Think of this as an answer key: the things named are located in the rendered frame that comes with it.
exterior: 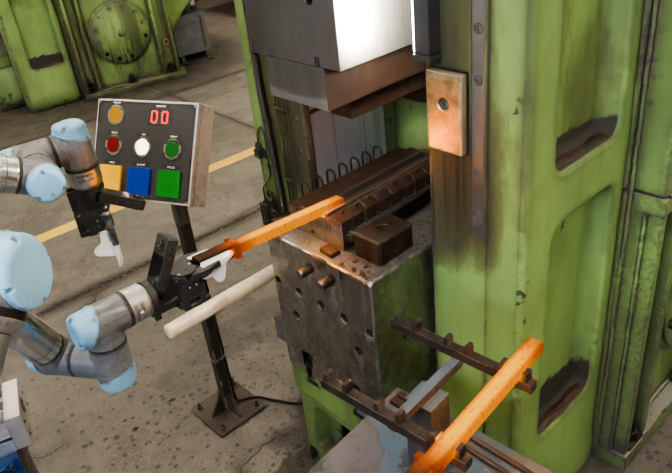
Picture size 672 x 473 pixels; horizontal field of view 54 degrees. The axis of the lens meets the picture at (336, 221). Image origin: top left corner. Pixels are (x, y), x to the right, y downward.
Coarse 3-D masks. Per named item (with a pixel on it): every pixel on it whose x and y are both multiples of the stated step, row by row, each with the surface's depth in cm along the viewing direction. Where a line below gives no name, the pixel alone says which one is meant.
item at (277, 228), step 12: (324, 204) 161; (336, 204) 163; (288, 216) 156; (300, 216) 156; (312, 216) 158; (264, 228) 152; (276, 228) 151; (288, 228) 154; (228, 240) 146; (240, 240) 147; (252, 240) 147; (264, 240) 150; (204, 252) 142; (216, 252) 142; (240, 252) 145
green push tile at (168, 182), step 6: (162, 174) 182; (168, 174) 181; (174, 174) 180; (180, 174) 180; (162, 180) 182; (168, 180) 181; (174, 180) 180; (180, 180) 180; (162, 186) 182; (168, 186) 181; (174, 186) 180; (180, 186) 180; (156, 192) 182; (162, 192) 182; (168, 192) 181; (174, 192) 180; (180, 192) 180; (174, 198) 180
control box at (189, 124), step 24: (120, 120) 187; (144, 120) 185; (168, 120) 181; (192, 120) 179; (96, 144) 191; (120, 144) 187; (192, 144) 179; (168, 168) 182; (192, 168) 179; (192, 192) 180
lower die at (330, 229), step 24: (360, 168) 184; (384, 168) 180; (408, 168) 176; (312, 192) 174; (336, 192) 171; (384, 192) 168; (408, 192) 171; (336, 216) 160; (360, 216) 161; (336, 240) 161
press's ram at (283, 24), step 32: (256, 0) 145; (288, 0) 137; (320, 0) 130; (352, 0) 131; (384, 0) 137; (256, 32) 150; (288, 32) 142; (320, 32) 134; (352, 32) 134; (384, 32) 140; (320, 64) 138; (352, 64) 136
